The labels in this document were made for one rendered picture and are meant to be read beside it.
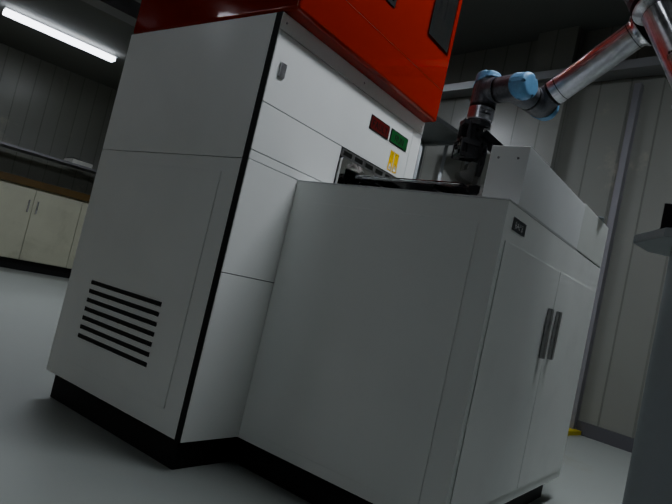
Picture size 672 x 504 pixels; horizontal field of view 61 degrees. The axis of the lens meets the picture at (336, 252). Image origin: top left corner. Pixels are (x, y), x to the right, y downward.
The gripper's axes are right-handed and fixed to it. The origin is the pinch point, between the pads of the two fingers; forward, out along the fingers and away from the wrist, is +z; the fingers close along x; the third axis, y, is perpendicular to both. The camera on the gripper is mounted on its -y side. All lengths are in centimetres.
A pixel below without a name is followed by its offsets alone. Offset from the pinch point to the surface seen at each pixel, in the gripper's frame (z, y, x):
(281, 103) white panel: -8, 60, 7
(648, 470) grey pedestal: 60, -32, 51
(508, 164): -0.2, 5.4, 34.7
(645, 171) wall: -76, -167, -159
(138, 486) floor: 91, 71, 22
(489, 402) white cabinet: 55, -3, 33
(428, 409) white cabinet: 59, 13, 36
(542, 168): -2.7, -5.2, 30.5
